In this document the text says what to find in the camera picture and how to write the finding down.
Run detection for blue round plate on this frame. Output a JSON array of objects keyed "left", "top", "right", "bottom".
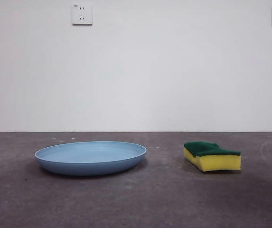
[{"left": 34, "top": 141, "right": 148, "bottom": 176}]

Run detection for yellow sponge with green pad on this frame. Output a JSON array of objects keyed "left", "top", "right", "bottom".
[{"left": 183, "top": 142, "right": 242, "bottom": 172}]

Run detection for white wall socket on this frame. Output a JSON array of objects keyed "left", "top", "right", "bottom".
[{"left": 72, "top": 3, "right": 94, "bottom": 26}]

